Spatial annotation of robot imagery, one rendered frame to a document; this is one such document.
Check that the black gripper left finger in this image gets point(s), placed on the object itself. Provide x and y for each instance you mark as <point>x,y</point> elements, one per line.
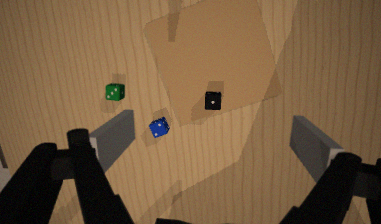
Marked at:
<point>30,195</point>

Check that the blue die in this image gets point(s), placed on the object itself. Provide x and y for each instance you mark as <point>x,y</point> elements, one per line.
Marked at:
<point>159,127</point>

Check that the tan mat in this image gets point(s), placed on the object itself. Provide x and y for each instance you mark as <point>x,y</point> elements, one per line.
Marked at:
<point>214,46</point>

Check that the black die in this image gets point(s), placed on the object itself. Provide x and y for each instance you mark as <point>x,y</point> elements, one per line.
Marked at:
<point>213,100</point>

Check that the green die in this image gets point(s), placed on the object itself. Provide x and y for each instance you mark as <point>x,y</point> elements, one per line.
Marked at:
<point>115,92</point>

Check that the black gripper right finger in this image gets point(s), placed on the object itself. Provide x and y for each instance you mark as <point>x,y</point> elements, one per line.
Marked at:
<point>345,176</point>

